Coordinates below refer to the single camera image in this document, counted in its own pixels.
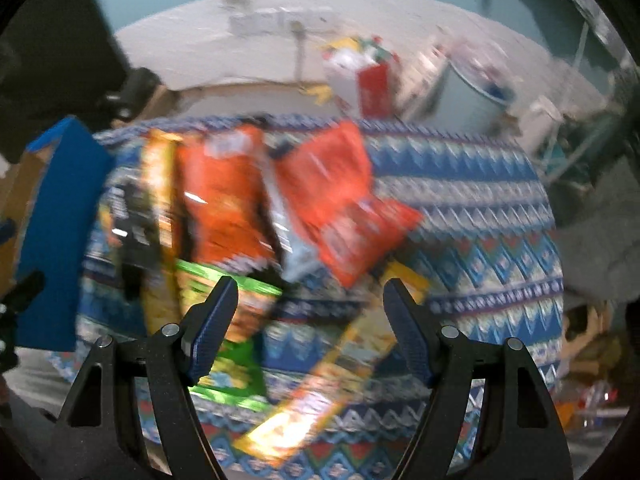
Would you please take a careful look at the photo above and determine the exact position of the long yellow orange snack packet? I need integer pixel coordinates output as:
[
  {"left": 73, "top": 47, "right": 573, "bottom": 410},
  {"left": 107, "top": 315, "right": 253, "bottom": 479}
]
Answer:
[{"left": 139, "top": 129, "right": 185, "bottom": 336}]

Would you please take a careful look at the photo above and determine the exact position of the orange snack bag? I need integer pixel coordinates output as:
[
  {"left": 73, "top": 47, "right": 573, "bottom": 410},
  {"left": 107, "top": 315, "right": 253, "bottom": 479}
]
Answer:
[{"left": 175, "top": 125, "right": 274, "bottom": 273}]

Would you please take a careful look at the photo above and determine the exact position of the black device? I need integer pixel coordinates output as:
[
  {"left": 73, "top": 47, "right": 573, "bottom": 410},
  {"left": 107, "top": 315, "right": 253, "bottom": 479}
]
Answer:
[{"left": 102, "top": 67, "right": 162, "bottom": 123}]

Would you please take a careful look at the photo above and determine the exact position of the patterned blue tablecloth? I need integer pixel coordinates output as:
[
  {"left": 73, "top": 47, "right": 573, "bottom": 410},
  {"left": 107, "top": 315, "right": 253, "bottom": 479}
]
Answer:
[{"left": 47, "top": 112, "right": 565, "bottom": 480}]

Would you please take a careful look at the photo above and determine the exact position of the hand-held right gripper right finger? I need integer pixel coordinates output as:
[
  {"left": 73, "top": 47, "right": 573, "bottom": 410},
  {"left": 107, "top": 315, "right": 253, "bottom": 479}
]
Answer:
[{"left": 382, "top": 278, "right": 575, "bottom": 480}]

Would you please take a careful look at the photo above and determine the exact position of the black panel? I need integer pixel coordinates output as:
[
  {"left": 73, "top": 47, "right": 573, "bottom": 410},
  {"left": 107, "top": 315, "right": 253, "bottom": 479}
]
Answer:
[{"left": 0, "top": 0, "right": 128, "bottom": 161}]

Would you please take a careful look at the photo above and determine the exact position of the brown cardboard box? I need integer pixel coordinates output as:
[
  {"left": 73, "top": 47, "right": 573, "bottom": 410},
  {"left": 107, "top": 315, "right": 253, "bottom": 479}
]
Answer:
[{"left": 112, "top": 85, "right": 177, "bottom": 129}]

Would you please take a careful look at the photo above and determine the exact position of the black snack packet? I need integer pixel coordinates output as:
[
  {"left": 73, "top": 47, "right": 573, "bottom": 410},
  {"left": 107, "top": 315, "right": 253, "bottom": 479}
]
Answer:
[{"left": 107, "top": 175, "right": 162, "bottom": 301}]

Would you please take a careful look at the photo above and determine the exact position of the grey plug and cable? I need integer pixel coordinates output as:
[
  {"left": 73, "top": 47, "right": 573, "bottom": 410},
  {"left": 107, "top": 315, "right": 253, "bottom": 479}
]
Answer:
[{"left": 293, "top": 21, "right": 310, "bottom": 86}]

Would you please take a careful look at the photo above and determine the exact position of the banana peel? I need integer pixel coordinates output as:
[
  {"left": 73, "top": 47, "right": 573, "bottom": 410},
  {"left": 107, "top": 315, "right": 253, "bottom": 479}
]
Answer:
[
  {"left": 299, "top": 84, "right": 334, "bottom": 106},
  {"left": 322, "top": 36, "right": 373, "bottom": 53}
]

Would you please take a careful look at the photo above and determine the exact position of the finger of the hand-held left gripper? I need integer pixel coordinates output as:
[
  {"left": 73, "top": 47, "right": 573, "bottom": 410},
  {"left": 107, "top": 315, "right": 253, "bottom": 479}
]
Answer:
[
  {"left": 4, "top": 270, "right": 45, "bottom": 312},
  {"left": 0, "top": 217, "right": 16, "bottom": 256}
]

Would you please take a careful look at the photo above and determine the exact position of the red and white shopping bag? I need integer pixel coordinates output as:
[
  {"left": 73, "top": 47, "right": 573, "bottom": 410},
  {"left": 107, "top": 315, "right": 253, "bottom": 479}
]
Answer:
[{"left": 322, "top": 35, "right": 404, "bottom": 119}]

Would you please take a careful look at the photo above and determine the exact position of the blue cardboard box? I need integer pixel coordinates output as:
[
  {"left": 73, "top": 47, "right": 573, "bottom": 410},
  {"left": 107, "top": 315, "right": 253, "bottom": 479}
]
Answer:
[{"left": 0, "top": 116, "right": 115, "bottom": 353}]

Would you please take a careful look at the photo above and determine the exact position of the red snack bag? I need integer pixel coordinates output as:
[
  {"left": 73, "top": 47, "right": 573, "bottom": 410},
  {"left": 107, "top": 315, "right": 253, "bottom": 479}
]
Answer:
[{"left": 274, "top": 120, "right": 425, "bottom": 289}]

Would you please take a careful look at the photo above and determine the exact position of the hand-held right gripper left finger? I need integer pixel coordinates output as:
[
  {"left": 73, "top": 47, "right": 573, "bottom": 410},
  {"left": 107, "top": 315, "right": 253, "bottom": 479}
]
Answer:
[{"left": 49, "top": 276, "right": 239, "bottom": 480}]

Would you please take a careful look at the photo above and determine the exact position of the green snack packet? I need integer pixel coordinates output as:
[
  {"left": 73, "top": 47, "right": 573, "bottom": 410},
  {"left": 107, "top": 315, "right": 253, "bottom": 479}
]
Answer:
[{"left": 175, "top": 259, "right": 284, "bottom": 412}]

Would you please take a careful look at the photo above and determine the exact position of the silver foil snack packet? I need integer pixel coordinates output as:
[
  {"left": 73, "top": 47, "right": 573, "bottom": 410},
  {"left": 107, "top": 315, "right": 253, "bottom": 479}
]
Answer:
[{"left": 260, "top": 145, "right": 326, "bottom": 287}]

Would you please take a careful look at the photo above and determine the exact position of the teal plastic bin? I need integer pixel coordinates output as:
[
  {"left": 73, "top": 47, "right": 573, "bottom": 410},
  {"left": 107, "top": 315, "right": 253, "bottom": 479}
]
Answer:
[{"left": 440, "top": 57, "right": 517, "bottom": 137}]

